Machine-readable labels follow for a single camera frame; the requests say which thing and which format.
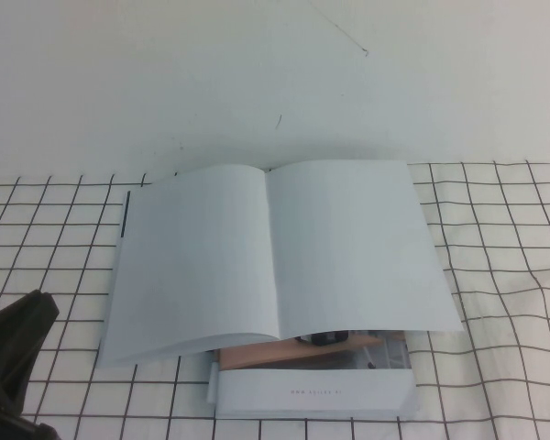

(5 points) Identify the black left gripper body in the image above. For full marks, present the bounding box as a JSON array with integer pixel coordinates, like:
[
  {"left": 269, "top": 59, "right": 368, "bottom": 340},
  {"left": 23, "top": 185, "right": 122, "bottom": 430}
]
[{"left": 0, "top": 366, "right": 59, "bottom": 440}]

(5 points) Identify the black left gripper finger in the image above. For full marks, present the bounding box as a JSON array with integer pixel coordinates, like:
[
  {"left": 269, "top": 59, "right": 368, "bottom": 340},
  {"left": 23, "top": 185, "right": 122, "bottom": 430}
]
[
  {"left": 0, "top": 291, "right": 60, "bottom": 407},
  {"left": 0, "top": 288, "right": 41, "bottom": 327}
]

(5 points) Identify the closed white brochure with shelf photo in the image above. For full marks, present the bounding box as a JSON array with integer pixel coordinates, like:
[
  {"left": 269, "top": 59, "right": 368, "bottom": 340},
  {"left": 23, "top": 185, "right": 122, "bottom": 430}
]
[{"left": 207, "top": 330, "right": 417, "bottom": 419}]

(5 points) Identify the white tablecloth with black grid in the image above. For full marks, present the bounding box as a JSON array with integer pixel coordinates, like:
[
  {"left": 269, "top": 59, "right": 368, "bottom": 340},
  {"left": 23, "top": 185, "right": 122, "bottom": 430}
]
[{"left": 0, "top": 158, "right": 550, "bottom": 440}]

